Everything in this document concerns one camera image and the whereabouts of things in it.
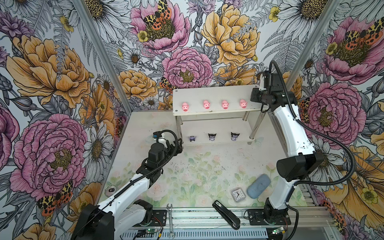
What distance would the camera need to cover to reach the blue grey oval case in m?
0.81

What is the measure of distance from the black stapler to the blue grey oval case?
151mm

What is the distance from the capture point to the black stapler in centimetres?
70
